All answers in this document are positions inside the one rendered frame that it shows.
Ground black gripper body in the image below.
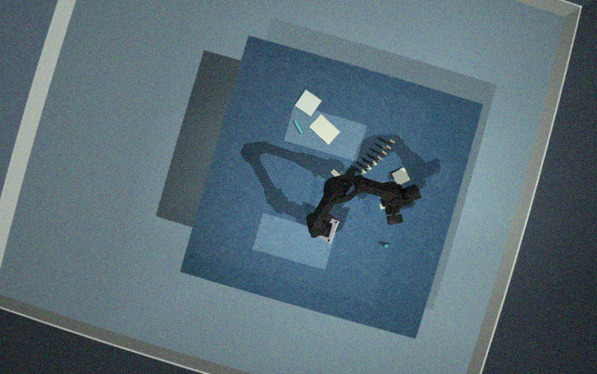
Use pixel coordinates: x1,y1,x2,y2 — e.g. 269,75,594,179
385,206,403,225

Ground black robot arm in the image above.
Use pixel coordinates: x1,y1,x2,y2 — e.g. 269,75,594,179
306,175,422,238

